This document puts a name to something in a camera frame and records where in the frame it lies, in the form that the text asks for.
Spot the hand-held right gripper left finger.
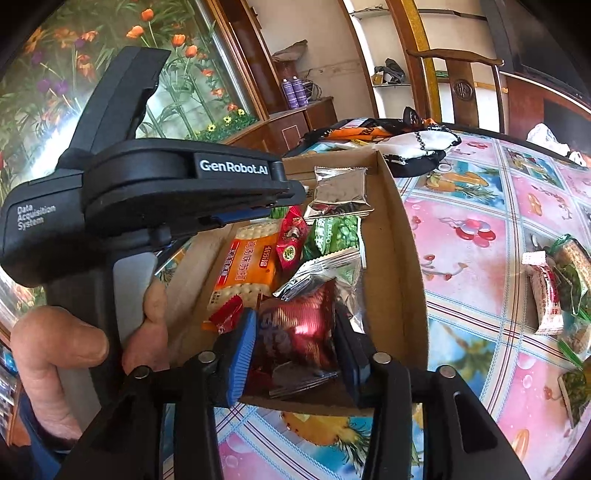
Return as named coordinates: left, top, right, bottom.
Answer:
left=55, top=308, right=258, bottom=480

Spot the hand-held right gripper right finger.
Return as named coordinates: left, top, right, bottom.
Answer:
left=334, top=306, right=532, bottom=480

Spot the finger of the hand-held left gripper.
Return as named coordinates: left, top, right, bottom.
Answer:
left=157, top=181, right=309, bottom=259

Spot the red foil snack packet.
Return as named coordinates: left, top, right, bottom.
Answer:
left=256, top=279, right=345, bottom=400

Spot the orange cracker packet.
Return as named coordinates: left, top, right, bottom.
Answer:
left=210, top=222, right=283, bottom=320

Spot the shallow cardboard box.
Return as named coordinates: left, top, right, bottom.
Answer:
left=161, top=150, right=430, bottom=418

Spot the pile of assorted snack packets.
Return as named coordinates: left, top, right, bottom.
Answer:
left=522, top=233, right=591, bottom=430

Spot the person's left hand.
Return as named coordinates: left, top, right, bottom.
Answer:
left=10, top=277, right=171, bottom=446

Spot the small red snack packet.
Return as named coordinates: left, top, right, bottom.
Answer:
left=202, top=295, right=245, bottom=335

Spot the red packet with yellow label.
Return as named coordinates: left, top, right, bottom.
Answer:
left=276, top=205, right=310, bottom=271

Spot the green pea snack packet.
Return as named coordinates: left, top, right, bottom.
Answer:
left=302, top=215, right=364, bottom=262

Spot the silver foil snack packet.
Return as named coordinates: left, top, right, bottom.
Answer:
left=302, top=165, right=376, bottom=221
left=273, top=249, right=368, bottom=334

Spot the wooden side cabinet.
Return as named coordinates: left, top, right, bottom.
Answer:
left=217, top=0, right=338, bottom=160

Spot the printed fruit tablecloth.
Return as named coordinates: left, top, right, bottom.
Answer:
left=215, top=124, right=591, bottom=480

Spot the black orange white scarf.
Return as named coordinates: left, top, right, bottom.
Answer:
left=300, top=107, right=462, bottom=177

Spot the woven basket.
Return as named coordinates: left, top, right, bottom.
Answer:
left=271, top=39, right=309, bottom=79

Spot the dark object on shelf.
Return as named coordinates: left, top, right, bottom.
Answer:
left=372, top=58, right=407, bottom=86

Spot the wooden chair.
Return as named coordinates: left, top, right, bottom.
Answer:
left=406, top=47, right=507, bottom=133

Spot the black flat television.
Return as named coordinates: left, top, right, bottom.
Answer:
left=481, top=0, right=591, bottom=100

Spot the floral wall mural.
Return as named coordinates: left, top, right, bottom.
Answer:
left=0, top=0, right=259, bottom=296

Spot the white wall shelf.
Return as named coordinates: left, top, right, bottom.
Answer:
left=342, top=0, right=419, bottom=120

